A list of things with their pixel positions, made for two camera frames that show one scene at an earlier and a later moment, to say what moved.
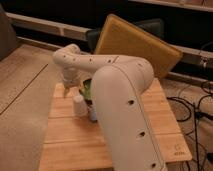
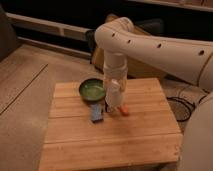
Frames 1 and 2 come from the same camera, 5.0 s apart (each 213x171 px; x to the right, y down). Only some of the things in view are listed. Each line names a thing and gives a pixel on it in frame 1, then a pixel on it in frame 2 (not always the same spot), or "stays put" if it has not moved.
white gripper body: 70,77 to 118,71
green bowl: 86,91 stays put
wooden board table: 74,142 stays put
